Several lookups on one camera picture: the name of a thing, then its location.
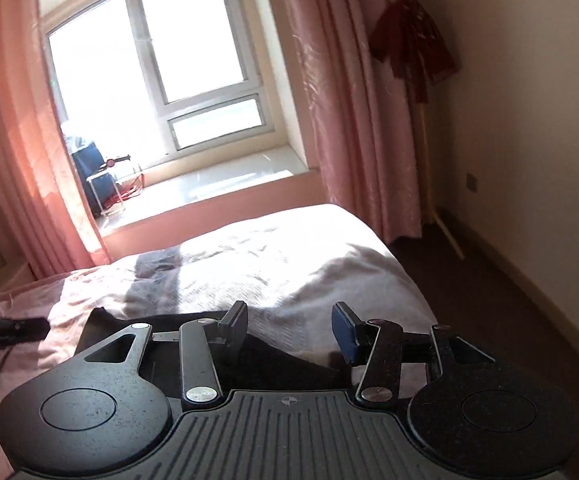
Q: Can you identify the white metal rack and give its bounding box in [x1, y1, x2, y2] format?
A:
[87, 167, 123, 218]

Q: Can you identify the red cable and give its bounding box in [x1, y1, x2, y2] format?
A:
[112, 172, 145, 207]

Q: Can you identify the red garment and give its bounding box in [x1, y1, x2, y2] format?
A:
[369, 0, 461, 106]

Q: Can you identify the blue bag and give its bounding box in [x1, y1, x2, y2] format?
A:
[72, 142, 120, 216]

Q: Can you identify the wooden coat stand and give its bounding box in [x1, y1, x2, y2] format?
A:
[412, 95, 465, 261]

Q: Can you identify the white window sill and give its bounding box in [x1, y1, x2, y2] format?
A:
[94, 142, 320, 231]

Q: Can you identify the pink bed blanket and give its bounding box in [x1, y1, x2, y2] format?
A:
[0, 203, 437, 480]

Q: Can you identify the black garment with white collar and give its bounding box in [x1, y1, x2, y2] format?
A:
[80, 307, 355, 397]

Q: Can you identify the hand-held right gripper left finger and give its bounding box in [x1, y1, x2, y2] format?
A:
[84, 301, 249, 404]

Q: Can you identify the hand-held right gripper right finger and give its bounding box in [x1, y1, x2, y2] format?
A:
[331, 302, 496, 404]

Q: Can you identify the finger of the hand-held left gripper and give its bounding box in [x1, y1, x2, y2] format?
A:
[4, 316, 49, 345]

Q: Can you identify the white framed window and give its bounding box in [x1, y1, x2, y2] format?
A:
[44, 0, 280, 153]

